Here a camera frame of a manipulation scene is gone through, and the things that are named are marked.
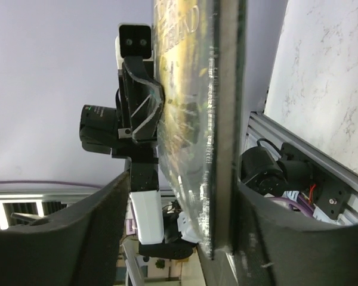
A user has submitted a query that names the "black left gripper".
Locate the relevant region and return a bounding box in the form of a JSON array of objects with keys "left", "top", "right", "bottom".
[{"left": 116, "top": 56, "right": 164, "bottom": 143}]

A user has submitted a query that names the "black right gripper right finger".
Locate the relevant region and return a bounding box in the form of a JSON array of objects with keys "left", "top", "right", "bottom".
[{"left": 235, "top": 184, "right": 358, "bottom": 285}]

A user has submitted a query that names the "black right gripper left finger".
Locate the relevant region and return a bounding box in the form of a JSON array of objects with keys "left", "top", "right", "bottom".
[{"left": 0, "top": 172, "right": 130, "bottom": 285}]

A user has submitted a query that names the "green forest cover book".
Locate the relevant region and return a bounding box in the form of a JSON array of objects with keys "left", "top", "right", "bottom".
[{"left": 153, "top": 0, "right": 248, "bottom": 257}]

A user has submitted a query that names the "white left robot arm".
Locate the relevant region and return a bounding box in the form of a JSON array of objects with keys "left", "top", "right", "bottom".
[{"left": 79, "top": 56, "right": 197, "bottom": 260}]

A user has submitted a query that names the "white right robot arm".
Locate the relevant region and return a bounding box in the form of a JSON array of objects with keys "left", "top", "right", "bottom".
[{"left": 0, "top": 147, "right": 358, "bottom": 285}]

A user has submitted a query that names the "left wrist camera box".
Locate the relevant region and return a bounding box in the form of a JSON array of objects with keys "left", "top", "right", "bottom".
[{"left": 115, "top": 23, "right": 153, "bottom": 70}]

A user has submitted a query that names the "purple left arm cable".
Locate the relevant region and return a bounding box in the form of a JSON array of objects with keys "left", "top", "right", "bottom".
[{"left": 0, "top": 179, "right": 104, "bottom": 189}]

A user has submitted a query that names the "aluminium frame rail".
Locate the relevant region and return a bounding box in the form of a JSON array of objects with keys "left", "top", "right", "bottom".
[{"left": 247, "top": 113, "right": 358, "bottom": 225}]

